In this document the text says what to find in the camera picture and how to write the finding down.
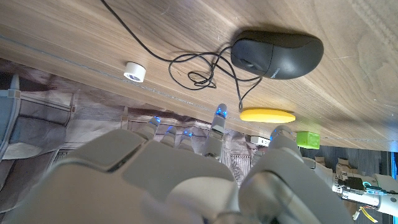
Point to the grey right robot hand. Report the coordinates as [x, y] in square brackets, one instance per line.
[155, 174]

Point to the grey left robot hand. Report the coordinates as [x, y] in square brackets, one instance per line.
[323, 174]

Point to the black computer mouse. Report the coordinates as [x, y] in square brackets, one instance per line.
[280, 53]

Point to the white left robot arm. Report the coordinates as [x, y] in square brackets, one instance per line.
[390, 202]

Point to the yellow banana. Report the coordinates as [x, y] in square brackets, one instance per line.
[267, 115]

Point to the white tape roll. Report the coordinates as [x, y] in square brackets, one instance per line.
[135, 70]

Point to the green cube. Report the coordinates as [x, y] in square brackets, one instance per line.
[308, 140]

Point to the white power strip box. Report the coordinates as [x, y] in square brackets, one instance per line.
[259, 140]

